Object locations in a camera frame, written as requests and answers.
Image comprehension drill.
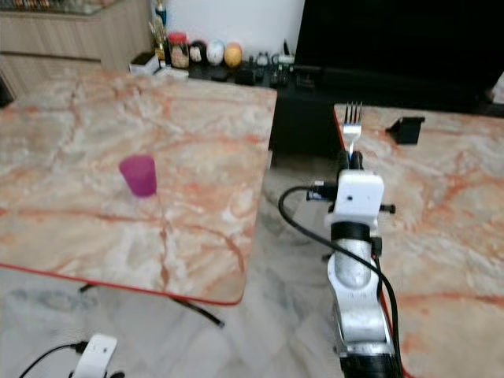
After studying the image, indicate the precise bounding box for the silver metal fork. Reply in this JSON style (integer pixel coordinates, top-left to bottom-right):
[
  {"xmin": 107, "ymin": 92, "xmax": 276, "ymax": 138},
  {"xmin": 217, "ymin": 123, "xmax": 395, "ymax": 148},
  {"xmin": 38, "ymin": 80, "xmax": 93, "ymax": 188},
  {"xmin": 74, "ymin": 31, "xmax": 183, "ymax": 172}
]
[{"xmin": 343, "ymin": 102, "xmax": 364, "ymax": 155}]

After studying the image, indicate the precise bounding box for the black phone stand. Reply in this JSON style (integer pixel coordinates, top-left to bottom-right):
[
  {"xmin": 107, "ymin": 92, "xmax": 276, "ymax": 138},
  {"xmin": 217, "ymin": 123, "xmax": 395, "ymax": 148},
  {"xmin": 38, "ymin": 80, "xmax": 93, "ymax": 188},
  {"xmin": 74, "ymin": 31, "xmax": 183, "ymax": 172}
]
[{"xmin": 387, "ymin": 117, "xmax": 427, "ymax": 146}]

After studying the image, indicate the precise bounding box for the black television screen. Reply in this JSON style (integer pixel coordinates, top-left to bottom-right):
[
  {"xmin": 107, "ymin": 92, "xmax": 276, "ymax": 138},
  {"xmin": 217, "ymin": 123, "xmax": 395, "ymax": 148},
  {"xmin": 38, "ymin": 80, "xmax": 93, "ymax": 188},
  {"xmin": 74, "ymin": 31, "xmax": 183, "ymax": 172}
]
[{"xmin": 292, "ymin": 0, "xmax": 504, "ymax": 73}]

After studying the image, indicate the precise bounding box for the yellow egg-shaped figure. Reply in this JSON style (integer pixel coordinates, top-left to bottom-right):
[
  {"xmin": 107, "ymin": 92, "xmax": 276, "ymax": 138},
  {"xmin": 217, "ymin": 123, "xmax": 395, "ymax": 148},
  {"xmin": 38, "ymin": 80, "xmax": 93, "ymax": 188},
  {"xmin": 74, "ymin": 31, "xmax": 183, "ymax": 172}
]
[{"xmin": 224, "ymin": 43, "xmax": 243, "ymax": 69}]

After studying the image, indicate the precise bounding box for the white egg-shaped figure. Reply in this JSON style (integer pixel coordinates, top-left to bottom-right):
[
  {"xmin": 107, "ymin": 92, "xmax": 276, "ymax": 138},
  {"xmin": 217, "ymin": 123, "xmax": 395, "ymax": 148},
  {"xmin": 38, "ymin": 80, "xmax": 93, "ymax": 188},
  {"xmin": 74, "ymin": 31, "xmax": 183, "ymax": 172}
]
[{"xmin": 206, "ymin": 40, "xmax": 225, "ymax": 66}]

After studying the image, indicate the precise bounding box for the dark egg-shaped figure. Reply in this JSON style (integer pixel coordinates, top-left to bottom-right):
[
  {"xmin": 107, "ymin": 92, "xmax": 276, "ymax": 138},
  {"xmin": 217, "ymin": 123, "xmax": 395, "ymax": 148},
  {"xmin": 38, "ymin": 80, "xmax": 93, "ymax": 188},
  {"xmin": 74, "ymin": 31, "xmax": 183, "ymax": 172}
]
[{"xmin": 189, "ymin": 40, "xmax": 207, "ymax": 65}]

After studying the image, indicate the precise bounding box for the purple plastic cup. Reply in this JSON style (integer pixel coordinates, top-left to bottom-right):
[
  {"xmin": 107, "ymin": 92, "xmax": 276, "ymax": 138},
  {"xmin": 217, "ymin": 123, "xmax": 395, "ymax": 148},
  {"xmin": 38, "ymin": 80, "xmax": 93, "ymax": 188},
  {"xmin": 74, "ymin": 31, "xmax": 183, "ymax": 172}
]
[{"xmin": 119, "ymin": 154, "xmax": 157, "ymax": 198}]

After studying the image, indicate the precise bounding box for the red-lidded glass jar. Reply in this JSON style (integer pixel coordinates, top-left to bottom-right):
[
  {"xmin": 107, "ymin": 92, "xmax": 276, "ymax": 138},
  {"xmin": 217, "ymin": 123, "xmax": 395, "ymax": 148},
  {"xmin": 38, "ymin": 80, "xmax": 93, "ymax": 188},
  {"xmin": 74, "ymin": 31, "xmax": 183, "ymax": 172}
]
[{"xmin": 168, "ymin": 32, "xmax": 191, "ymax": 70}]

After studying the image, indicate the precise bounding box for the light wooden cabinet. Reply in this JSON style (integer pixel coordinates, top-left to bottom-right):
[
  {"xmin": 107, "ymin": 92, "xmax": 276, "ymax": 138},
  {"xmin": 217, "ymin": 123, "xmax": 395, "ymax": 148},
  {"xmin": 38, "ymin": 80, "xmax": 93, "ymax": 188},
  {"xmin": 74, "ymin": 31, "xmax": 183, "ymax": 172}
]
[{"xmin": 0, "ymin": 0, "xmax": 157, "ymax": 102}]

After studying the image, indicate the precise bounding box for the small white box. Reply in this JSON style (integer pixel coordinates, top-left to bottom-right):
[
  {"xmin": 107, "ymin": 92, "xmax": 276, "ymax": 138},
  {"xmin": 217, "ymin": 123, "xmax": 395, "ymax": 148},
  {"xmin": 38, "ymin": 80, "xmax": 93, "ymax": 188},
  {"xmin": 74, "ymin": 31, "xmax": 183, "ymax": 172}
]
[{"xmin": 132, "ymin": 52, "xmax": 162, "ymax": 76}]

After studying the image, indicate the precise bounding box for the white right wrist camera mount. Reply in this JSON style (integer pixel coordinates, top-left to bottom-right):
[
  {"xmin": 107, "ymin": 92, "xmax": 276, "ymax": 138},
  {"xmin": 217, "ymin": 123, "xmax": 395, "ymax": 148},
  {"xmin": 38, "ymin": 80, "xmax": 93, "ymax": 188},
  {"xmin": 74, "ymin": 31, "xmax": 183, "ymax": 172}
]
[{"xmin": 332, "ymin": 170, "xmax": 386, "ymax": 224}]

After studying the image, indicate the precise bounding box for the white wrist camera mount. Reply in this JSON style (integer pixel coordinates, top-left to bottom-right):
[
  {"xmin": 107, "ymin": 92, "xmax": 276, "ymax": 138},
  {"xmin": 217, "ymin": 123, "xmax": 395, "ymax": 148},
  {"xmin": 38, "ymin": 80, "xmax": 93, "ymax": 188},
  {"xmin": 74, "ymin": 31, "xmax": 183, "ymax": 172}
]
[
  {"xmin": 74, "ymin": 334, "xmax": 119, "ymax": 378},
  {"xmin": 332, "ymin": 170, "xmax": 386, "ymax": 224}
]

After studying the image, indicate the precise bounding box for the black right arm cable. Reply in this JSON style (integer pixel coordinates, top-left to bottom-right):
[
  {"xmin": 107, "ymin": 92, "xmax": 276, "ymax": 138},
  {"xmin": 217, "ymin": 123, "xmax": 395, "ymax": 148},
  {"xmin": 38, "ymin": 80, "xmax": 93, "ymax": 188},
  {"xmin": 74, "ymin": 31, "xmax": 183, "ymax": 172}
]
[{"xmin": 278, "ymin": 184, "xmax": 402, "ymax": 371}]

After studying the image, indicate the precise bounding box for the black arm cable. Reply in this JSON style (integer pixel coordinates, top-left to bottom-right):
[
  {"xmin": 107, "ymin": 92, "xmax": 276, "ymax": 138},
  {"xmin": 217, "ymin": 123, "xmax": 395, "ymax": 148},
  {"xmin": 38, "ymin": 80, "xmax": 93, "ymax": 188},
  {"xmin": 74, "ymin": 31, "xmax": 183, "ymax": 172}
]
[
  {"xmin": 278, "ymin": 184, "xmax": 402, "ymax": 371},
  {"xmin": 19, "ymin": 342, "xmax": 86, "ymax": 378}
]

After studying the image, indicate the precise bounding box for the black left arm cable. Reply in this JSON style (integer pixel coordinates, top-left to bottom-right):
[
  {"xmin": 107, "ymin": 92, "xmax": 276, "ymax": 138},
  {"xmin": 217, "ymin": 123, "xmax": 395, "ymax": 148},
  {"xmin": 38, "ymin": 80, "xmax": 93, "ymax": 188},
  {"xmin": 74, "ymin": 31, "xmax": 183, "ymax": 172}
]
[{"xmin": 19, "ymin": 342, "xmax": 86, "ymax": 378}]

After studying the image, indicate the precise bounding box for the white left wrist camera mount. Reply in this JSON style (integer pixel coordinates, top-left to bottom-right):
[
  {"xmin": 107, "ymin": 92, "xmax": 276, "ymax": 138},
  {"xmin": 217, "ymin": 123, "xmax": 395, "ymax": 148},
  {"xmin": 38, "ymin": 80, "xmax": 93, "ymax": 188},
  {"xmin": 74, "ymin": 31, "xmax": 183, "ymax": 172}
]
[{"xmin": 74, "ymin": 334, "xmax": 119, "ymax": 378}]

